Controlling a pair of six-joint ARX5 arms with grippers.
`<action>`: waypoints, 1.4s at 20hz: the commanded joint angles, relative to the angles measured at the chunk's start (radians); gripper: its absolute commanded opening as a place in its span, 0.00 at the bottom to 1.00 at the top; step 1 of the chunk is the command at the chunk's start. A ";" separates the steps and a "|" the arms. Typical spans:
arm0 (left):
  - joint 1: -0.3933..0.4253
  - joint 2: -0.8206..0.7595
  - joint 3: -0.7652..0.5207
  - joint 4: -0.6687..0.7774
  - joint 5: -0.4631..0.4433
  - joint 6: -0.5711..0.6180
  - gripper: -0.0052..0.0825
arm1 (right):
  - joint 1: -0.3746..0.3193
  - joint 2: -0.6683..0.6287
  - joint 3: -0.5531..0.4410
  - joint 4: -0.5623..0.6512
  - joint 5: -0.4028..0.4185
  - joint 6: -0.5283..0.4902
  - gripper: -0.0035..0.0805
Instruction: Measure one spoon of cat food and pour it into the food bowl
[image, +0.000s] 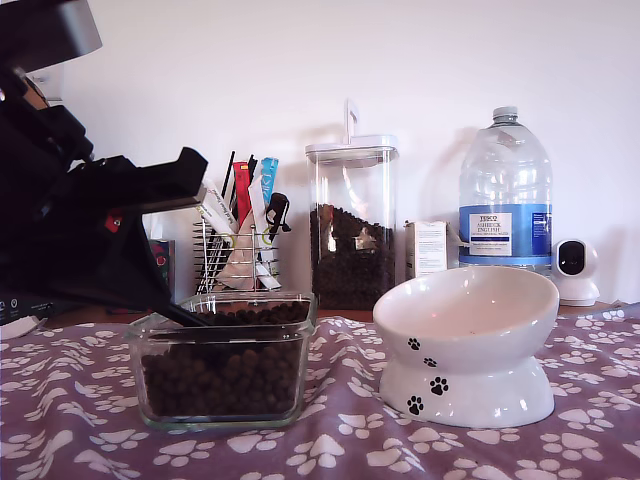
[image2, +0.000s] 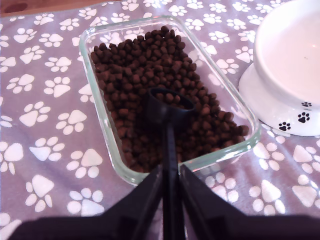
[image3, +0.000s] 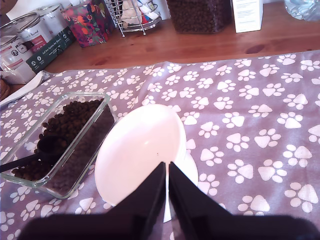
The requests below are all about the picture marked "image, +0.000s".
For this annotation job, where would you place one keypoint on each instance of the large clear water bottle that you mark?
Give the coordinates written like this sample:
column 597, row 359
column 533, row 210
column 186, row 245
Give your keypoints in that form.
column 505, row 170

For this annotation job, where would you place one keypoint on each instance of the beige paper sachet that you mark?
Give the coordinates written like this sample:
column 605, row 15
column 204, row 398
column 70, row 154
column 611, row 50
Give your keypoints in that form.
column 240, row 265

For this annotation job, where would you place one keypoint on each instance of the small white round camera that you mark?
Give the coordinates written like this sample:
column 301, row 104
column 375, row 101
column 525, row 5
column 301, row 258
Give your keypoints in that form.
column 575, row 285

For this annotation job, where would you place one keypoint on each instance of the white tissue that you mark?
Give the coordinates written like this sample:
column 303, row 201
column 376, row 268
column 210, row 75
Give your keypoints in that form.
column 152, row 227

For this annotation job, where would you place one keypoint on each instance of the white wall switch plate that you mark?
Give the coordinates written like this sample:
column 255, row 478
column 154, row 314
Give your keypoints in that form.
column 52, row 85

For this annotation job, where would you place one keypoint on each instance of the black plastic measuring scoop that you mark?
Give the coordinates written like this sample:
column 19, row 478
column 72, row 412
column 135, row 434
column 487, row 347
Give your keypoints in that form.
column 187, row 316

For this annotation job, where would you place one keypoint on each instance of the white sachet green print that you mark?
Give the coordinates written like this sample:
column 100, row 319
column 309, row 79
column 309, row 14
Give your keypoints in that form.
column 220, row 202
column 212, row 220

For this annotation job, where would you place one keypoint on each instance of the blue stick sachet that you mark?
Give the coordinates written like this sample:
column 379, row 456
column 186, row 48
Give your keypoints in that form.
column 269, row 175

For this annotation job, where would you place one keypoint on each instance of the red stick sachet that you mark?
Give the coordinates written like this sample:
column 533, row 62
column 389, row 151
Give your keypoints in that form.
column 243, row 195

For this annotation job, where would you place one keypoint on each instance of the white paw print cat bowl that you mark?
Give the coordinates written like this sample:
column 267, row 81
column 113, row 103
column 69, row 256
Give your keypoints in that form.
column 465, row 310

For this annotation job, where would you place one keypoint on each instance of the black straw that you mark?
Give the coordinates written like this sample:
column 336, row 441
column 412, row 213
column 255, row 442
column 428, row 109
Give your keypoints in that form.
column 253, row 167
column 227, row 175

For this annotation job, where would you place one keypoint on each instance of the tall clear white-lidded jar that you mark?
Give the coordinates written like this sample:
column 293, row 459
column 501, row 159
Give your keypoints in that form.
column 350, row 170

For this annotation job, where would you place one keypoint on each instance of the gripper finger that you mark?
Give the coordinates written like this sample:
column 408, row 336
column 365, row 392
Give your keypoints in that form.
column 130, row 260
column 50, row 265

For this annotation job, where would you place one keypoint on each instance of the purple paw print cloth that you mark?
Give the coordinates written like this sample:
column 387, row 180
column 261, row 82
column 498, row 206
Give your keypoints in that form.
column 350, row 450

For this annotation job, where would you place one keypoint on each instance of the black plastic clip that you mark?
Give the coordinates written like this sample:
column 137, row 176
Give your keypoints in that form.
column 277, row 210

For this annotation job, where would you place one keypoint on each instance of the small white printed carton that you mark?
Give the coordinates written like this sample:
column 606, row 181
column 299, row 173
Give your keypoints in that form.
column 427, row 250

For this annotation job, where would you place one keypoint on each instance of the dark printed carton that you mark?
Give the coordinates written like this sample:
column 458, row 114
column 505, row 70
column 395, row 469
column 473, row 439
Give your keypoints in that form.
column 25, row 310

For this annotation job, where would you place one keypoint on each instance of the plain white sachet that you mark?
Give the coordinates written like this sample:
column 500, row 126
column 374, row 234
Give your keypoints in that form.
column 257, row 205

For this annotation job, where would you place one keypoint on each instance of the floral tissue box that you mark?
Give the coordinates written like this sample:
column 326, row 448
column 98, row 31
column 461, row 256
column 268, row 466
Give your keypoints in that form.
column 162, row 265

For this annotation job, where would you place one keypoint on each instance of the white dish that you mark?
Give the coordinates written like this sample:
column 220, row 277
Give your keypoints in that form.
column 17, row 327

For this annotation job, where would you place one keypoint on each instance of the square glass food container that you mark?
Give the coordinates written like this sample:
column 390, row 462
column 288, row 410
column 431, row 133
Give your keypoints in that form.
column 150, row 400

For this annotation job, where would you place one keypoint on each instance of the brown cat kibble pile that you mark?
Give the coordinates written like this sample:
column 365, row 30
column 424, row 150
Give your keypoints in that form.
column 225, row 375
column 350, row 270

